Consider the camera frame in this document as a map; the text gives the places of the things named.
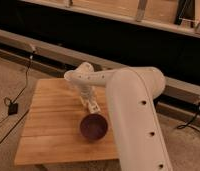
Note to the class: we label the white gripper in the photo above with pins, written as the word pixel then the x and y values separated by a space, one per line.
pixel 86 93

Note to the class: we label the clear plastic bottle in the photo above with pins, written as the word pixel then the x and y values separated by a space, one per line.
pixel 92 106

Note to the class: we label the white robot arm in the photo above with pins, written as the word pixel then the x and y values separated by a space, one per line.
pixel 130 92

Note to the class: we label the dark purple bowl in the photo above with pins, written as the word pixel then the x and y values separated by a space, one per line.
pixel 93 127

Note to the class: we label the wooden table board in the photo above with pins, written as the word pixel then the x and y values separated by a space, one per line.
pixel 51 131

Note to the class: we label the black power adapter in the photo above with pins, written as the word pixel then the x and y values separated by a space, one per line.
pixel 13 109

